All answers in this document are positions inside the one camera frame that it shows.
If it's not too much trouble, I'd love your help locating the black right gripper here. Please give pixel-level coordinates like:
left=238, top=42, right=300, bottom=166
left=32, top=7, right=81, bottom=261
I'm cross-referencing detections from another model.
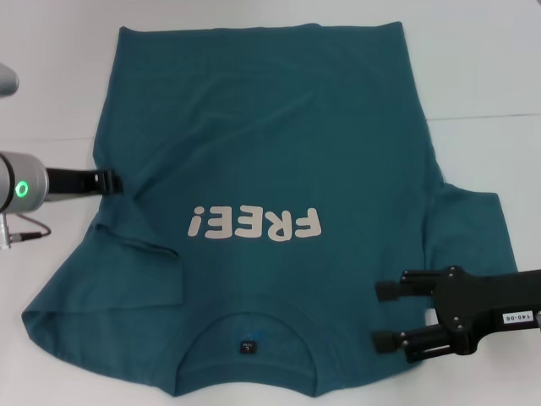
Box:
left=370, top=265, right=541, bottom=364

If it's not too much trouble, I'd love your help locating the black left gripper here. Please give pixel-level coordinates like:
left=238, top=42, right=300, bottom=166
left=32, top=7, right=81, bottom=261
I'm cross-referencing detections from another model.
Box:
left=46, top=167, right=125, bottom=198

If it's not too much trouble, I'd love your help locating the left arm connector with cable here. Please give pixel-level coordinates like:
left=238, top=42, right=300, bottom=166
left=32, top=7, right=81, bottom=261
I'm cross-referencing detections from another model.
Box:
left=0, top=213, right=52, bottom=251

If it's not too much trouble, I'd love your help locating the blue shirt with FREE print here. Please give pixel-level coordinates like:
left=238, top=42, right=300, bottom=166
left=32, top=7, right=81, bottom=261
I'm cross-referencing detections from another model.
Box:
left=20, top=24, right=522, bottom=387

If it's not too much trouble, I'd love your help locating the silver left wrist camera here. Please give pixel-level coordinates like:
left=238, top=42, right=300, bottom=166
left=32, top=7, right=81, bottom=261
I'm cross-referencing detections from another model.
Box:
left=0, top=63, right=20, bottom=96

